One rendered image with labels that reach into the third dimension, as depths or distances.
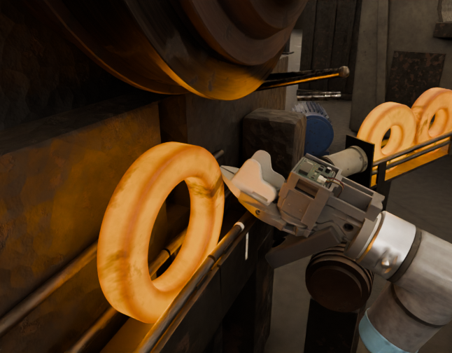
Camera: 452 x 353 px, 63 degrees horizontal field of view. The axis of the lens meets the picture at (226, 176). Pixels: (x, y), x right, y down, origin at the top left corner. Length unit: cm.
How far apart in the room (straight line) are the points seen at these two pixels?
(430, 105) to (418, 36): 212
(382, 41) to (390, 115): 227
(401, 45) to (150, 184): 285
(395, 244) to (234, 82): 26
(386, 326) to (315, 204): 19
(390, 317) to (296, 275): 102
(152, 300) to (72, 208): 12
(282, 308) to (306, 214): 96
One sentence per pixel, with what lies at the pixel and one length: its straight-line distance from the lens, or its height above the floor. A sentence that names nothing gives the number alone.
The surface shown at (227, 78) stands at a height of 91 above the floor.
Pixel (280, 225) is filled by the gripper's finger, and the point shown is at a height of 72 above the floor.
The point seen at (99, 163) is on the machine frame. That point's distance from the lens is 38.
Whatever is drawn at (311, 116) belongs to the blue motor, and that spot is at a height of 32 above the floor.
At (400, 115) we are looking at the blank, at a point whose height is 76.
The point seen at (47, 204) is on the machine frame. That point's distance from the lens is 35.
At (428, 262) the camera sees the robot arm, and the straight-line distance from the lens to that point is 48.
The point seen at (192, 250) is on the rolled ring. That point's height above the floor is 70.
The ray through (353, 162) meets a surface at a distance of 80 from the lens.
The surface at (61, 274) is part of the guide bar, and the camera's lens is 37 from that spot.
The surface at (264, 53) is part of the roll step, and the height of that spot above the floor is 93.
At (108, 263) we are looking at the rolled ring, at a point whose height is 77.
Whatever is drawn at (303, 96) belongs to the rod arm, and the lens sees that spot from 47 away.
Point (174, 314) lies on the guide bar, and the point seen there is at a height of 70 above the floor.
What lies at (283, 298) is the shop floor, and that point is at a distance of 144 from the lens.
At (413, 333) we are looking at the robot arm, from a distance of 54.
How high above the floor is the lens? 97
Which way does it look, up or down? 25 degrees down
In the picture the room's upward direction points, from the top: straight up
